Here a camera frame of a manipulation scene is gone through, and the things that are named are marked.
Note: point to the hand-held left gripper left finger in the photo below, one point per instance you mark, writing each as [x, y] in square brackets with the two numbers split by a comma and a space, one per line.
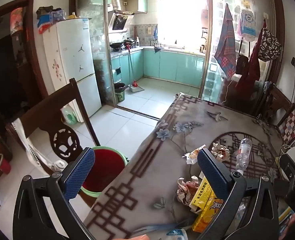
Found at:
[80, 172]

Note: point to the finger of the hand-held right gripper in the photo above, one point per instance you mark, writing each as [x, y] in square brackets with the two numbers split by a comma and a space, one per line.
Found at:
[288, 166]

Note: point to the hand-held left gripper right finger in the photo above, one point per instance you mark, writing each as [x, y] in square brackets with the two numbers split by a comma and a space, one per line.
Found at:
[211, 175]

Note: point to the red bucket with green rim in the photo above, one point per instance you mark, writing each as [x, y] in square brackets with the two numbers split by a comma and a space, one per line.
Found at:
[105, 165]

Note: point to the crumpled brown paper ball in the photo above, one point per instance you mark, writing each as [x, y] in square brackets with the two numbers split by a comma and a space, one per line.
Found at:
[220, 152]

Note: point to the yellow cardboard box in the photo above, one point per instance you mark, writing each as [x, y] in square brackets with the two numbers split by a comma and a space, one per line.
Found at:
[200, 197]

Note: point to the orange white snack wrapper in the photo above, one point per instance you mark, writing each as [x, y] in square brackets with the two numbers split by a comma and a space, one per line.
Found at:
[193, 155]

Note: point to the crumpled pinkish paper ball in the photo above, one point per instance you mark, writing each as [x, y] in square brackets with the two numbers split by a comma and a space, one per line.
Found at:
[186, 190]

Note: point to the clear plastic bottle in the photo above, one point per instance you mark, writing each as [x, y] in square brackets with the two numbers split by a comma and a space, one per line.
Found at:
[243, 152]

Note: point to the checkered cushion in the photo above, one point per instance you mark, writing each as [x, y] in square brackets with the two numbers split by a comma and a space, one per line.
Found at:
[292, 123]

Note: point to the orange yellow drink carton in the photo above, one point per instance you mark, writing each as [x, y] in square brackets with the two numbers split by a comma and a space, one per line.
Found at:
[207, 217]

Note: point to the floral printed tablecloth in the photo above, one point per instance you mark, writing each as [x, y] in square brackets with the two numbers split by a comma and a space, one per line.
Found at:
[162, 167]

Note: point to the green detergent bottle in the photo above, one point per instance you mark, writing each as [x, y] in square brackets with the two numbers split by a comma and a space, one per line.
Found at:
[69, 116]

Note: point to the white bag on chair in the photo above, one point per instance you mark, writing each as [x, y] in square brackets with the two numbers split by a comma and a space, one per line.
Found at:
[28, 142]

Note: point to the white blue packet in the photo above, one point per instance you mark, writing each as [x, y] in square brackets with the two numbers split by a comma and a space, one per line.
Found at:
[177, 235]

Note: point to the dark carved wooden chair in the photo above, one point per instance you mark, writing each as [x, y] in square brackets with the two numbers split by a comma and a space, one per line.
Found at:
[47, 110]

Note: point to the black kitchen waste bin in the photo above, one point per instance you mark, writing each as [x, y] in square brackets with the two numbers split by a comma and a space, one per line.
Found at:
[120, 92]

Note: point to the dark red hanging garment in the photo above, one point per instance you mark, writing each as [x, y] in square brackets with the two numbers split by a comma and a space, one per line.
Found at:
[251, 72]

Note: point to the grey dustpan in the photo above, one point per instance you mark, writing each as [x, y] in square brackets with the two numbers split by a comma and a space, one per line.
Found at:
[137, 88]

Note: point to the black hanging bag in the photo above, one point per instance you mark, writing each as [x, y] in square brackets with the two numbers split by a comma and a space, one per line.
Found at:
[242, 65]

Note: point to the white refrigerator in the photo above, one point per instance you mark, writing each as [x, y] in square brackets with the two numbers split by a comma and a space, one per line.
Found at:
[72, 60]

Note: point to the teal kitchen base cabinets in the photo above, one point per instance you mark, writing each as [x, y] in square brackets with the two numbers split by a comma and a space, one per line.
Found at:
[175, 65]

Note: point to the black white patterned bag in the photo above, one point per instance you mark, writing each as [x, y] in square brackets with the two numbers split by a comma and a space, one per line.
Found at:
[268, 45]

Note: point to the plaid hanging towel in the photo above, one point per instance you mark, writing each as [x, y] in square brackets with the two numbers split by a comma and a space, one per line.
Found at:
[226, 50]

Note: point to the black wok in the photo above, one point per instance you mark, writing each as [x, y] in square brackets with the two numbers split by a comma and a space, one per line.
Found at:
[117, 45]

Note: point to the white bottle on counter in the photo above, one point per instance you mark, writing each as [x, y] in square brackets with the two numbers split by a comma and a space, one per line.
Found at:
[137, 42]

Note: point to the red blue white package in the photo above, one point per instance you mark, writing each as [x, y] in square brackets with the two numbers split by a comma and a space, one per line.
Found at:
[43, 25]

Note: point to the black range hood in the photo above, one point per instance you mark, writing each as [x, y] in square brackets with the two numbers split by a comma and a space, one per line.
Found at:
[120, 21]

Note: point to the clear plastic box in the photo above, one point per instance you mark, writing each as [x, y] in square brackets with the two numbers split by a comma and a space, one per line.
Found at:
[57, 16]

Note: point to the dark cloth on refrigerator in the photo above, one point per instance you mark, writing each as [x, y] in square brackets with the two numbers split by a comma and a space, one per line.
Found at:
[46, 10]

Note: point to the black wall charger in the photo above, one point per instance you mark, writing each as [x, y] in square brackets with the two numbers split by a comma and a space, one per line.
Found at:
[294, 61]

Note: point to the white blue wall poster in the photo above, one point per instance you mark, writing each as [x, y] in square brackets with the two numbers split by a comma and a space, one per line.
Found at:
[247, 22]

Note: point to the silver vent duct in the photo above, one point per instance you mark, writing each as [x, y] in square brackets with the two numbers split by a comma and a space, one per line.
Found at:
[115, 2]

